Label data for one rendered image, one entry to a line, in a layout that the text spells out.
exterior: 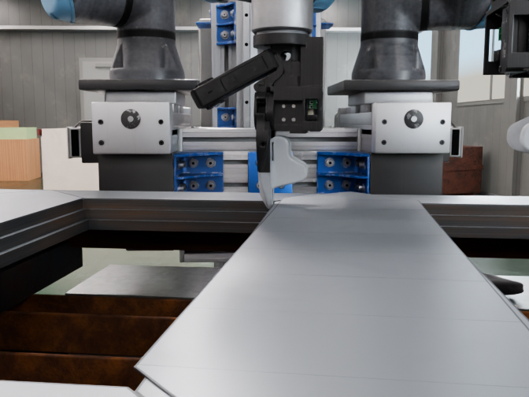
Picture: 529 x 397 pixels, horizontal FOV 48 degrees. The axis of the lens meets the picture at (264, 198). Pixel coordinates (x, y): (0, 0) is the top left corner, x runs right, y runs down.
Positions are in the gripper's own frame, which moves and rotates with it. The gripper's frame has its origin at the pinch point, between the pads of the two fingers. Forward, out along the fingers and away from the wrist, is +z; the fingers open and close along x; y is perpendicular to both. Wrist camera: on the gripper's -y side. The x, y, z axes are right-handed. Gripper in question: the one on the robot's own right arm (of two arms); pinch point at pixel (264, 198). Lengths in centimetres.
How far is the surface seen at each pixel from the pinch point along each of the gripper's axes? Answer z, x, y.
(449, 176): 54, 636, 142
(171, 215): 2.8, 2.2, -12.8
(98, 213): 2.7, 2.2, -23.0
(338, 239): 0.6, -22.5, 9.2
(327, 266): 0.6, -32.5, 8.4
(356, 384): 1, -52, 10
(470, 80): -62, 733, 181
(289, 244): 0.6, -25.0, 5.0
